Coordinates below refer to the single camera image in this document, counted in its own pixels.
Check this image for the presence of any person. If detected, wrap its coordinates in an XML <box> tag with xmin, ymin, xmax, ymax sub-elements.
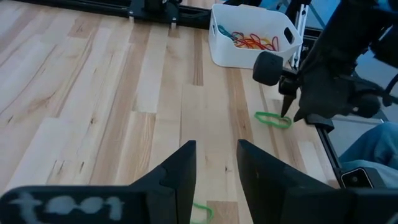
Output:
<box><xmin>337</xmin><ymin>121</ymin><xmax>398</xmax><ymax>189</ymax></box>

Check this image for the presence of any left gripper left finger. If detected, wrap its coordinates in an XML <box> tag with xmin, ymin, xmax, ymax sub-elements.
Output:
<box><xmin>0</xmin><ymin>139</ymin><xmax>198</xmax><ymax>224</ymax></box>

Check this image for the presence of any green rubber band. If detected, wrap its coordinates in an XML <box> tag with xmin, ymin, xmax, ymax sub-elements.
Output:
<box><xmin>190</xmin><ymin>202</ymin><xmax>215</xmax><ymax>224</ymax></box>
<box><xmin>254</xmin><ymin>111</ymin><xmax>293</xmax><ymax>129</ymax></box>

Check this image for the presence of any white plastic bin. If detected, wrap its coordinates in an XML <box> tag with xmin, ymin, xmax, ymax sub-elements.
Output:
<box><xmin>207</xmin><ymin>2</ymin><xmax>304</xmax><ymax>70</ymax></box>

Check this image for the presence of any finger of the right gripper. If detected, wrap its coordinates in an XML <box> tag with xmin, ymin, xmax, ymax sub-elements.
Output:
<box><xmin>293</xmin><ymin>108</ymin><xmax>336</xmax><ymax>134</ymax></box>
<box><xmin>252</xmin><ymin>50</ymin><xmax>302</xmax><ymax>118</ymax></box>

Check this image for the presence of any small black camera box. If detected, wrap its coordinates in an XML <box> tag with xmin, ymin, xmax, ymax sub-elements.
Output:
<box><xmin>340</xmin><ymin>167</ymin><xmax>376</xmax><ymax>190</ymax></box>

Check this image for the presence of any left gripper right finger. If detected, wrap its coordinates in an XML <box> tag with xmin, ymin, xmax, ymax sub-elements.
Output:
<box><xmin>236</xmin><ymin>139</ymin><xmax>398</xmax><ymax>224</ymax></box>

